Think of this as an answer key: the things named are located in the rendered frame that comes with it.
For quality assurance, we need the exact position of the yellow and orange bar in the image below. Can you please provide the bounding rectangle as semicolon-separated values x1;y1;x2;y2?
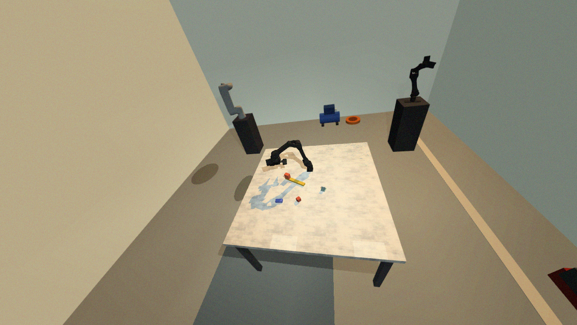
284;173;305;186

